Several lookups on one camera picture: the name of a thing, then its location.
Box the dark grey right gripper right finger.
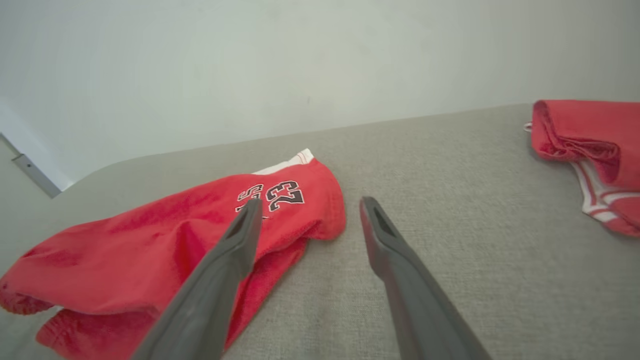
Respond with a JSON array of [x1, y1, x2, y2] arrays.
[[360, 196, 493, 360]]

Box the red Bulls shorts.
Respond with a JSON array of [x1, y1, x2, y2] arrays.
[[0, 148, 347, 360]]

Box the red Bulls jersey white sleeves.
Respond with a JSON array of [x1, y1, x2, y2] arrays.
[[524, 99, 640, 238]]

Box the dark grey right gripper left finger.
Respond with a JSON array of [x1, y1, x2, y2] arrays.
[[131, 198, 264, 360]]

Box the grey metal wall trim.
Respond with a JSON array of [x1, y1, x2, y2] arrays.
[[0, 132, 62, 199]]

